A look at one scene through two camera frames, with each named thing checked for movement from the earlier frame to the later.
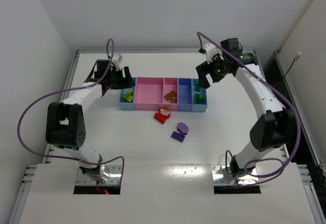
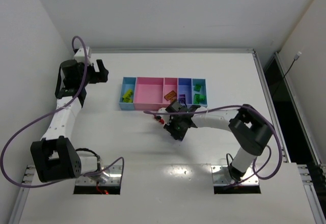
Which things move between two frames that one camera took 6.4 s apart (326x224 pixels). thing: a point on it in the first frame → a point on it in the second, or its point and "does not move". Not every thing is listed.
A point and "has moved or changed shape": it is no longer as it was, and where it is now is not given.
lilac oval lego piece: [182, 128] has moved or changed shape
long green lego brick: [196, 99] does not move
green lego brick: [197, 87] does not move
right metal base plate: [222, 175] does not move
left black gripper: [118, 77] → [95, 72]
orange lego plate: [170, 95] does not move
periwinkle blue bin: [184, 94] does not move
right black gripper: [208, 71] → [169, 123]
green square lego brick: [202, 98] does not move
